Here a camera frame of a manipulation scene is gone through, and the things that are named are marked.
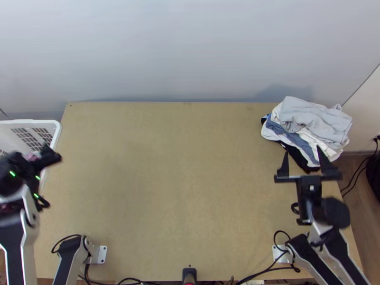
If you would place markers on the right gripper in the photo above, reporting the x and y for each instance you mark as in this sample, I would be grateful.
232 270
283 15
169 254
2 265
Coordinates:
309 205

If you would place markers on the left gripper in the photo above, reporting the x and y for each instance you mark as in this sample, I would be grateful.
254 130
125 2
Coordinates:
50 157

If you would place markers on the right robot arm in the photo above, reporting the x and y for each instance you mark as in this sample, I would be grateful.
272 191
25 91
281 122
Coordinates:
332 255

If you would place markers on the white laundry basket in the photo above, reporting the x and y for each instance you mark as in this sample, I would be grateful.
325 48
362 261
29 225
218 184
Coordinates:
35 130

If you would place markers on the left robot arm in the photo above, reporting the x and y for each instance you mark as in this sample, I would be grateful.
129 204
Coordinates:
27 237

